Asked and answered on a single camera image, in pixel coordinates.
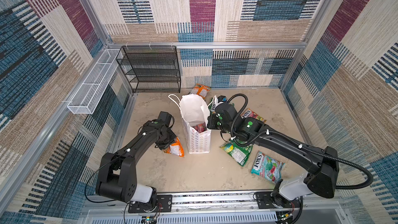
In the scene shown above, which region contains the white paper bag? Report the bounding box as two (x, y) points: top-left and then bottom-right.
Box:
(168, 94), (211, 154)

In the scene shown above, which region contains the pink Fox's candy bag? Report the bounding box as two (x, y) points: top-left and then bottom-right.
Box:
(241, 108), (266, 122)

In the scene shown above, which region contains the yellow green candy bag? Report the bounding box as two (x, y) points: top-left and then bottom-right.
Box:
(208, 97), (218, 113)

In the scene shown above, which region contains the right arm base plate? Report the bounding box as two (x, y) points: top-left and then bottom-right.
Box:
(253, 191), (301, 209)

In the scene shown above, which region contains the white slotted cable duct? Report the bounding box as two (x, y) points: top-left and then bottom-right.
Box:
(91, 212), (277, 224)

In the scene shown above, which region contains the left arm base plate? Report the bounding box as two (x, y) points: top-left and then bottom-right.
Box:
(127, 195), (173, 214)

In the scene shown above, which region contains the purple Fox's candy bag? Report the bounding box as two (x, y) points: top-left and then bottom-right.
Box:
(193, 123), (207, 133)

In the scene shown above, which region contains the orange fruits candy bag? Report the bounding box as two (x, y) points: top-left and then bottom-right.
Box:
(163, 138), (184, 157)

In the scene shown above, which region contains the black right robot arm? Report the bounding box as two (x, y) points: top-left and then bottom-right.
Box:
(207, 103), (339, 207)

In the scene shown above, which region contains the teal Fox's candy bag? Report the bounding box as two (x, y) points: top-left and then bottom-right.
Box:
(251, 151), (285, 184)

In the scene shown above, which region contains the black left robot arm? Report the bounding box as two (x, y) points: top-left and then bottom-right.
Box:
(95, 112), (177, 212)

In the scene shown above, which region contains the white wire mesh basket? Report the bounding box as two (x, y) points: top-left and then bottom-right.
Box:
(67, 49), (119, 115)

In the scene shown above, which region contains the orange green snack bag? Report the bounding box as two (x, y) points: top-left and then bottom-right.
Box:
(189, 84), (211, 99)

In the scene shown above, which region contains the black corrugated cable conduit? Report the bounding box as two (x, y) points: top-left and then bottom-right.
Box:
(226, 93), (374, 190)

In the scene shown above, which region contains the black wire shelf rack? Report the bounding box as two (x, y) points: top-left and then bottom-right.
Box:
(116, 46), (181, 93)

